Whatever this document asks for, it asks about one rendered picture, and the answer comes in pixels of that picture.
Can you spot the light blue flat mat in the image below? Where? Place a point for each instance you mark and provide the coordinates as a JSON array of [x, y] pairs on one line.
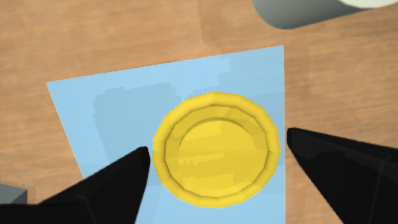
[[106, 116]]

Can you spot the grey cylinder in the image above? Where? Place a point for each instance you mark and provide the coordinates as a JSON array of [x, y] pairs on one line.
[[292, 14]]

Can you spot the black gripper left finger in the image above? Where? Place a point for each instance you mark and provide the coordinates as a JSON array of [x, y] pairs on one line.
[[110, 196]]

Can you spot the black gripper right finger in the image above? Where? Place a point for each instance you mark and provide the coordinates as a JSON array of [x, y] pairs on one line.
[[358, 180]]

